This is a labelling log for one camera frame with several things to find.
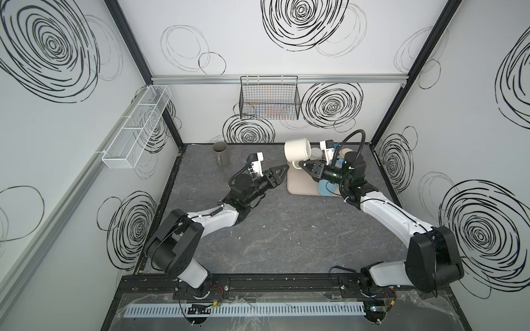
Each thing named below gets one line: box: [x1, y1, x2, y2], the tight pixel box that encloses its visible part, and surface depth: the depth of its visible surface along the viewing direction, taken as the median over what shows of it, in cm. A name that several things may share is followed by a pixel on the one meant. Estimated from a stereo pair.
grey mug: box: [211, 140, 230, 167], surface depth 107 cm
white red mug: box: [284, 137, 312, 170], surface depth 76 cm
